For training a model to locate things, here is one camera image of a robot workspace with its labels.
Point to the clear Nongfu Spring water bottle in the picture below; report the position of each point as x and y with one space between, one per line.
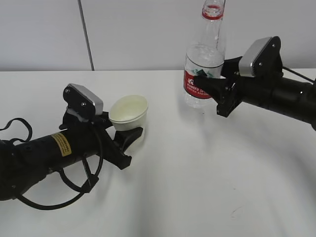
206 52

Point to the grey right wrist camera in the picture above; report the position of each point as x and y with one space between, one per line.
260 56

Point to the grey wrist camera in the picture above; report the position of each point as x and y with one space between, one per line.
82 103
260 56

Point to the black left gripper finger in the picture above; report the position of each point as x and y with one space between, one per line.
105 121
125 139

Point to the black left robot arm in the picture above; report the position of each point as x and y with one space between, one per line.
24 165

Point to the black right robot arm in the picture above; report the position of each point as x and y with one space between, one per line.
272 91

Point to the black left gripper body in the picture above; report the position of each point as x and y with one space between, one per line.
106 147

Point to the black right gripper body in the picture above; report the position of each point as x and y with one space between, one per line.
231 98

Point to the white paper cup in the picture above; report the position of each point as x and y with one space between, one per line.
130 112

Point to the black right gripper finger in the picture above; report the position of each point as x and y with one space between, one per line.
213 87
230 67

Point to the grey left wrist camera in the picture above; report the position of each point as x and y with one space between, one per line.
82 103

